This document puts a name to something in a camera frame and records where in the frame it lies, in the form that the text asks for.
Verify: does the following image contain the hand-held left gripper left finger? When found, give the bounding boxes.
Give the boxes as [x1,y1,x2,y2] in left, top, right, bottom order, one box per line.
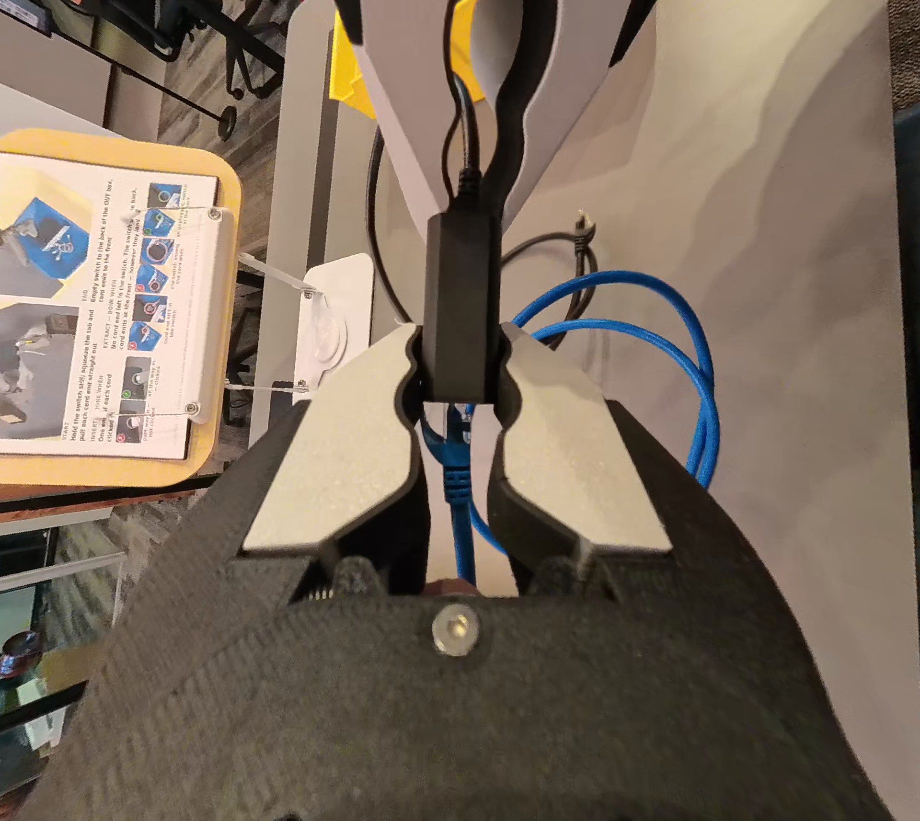
[241,322,431,597]

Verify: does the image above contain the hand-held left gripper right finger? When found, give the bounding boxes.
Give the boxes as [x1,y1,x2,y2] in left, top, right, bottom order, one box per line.
[487,321,674,596]

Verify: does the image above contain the blue ethernet cable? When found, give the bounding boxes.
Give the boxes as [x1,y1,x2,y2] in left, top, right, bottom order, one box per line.
[420,270,722,585]

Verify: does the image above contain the black ethernet cable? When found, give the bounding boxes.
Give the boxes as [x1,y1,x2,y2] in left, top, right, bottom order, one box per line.
[367,74,599,333]

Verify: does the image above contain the black ethernet port adapter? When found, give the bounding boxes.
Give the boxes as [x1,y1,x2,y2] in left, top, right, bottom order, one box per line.
[422,212,502,404]

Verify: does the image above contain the yellow plastic bin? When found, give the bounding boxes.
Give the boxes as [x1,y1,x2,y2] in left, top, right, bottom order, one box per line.
[329,0,490,121]

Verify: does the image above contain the tan wooden board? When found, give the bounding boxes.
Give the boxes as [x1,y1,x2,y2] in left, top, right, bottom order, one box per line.
[0,127,243,488]

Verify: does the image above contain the printed instruction sheet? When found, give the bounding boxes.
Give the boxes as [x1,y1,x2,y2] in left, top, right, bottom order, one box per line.
[0,149,220,461]

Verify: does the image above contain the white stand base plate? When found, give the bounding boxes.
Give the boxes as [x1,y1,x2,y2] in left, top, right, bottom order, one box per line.
[295,253,375,398]

